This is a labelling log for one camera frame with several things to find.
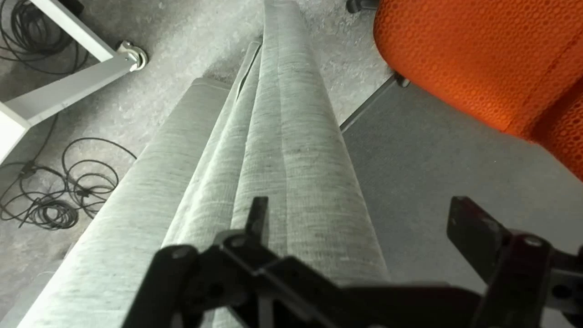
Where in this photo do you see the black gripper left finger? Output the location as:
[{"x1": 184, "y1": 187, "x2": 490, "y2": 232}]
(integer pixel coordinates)
[{"x1": 220, "y1": 196, "x2": 288, "y2": 270}]

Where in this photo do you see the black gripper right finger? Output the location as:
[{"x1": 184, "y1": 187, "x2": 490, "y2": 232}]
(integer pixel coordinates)
[{"x1": 446, "y1": 196, "x2": 554, "y2": 298}]

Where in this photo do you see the grey fabric curtain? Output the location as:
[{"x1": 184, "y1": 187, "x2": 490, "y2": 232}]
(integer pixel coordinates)
[{"x1": 16, "y1": 0, "x2": 392, "y2": 328}]

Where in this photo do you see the grey flat panel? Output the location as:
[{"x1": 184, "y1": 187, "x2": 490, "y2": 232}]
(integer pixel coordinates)
[{"x1": 337, "y1": 75, "x2": 583, "y2": 292}]

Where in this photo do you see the orange mesh office chair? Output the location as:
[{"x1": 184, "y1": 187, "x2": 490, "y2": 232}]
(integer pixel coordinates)
[{"x1": 344, "y1": 0, "x2": 583, "y2": 183}]

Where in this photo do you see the grey caster wheel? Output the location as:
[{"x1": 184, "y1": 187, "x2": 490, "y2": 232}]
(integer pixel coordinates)
[{"x1": 115, "y1": 41, "x2": 151, "y2": 75}]

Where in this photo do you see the black coiled floor cable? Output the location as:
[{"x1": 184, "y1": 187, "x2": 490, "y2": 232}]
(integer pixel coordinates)
[{"x1": 0, "y1": 136, "x2": 138, "y2": 234}]

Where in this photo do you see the grey metal frame beam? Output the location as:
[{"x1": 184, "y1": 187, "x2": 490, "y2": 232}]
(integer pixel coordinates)
[{"x1": 0, "y1": 55, "x2": 135, "y2": 165}]

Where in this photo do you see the white metal frame leg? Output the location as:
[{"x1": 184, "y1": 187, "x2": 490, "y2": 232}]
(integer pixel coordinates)
[{"x1": 29, "y1": 0, "x2": 118, "y2": 64}]

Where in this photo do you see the black floor cable bundle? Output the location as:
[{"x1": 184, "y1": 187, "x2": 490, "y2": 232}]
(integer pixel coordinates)
[{"x1": 0, "y1": 0, "x2": 95, "y2": 79}]

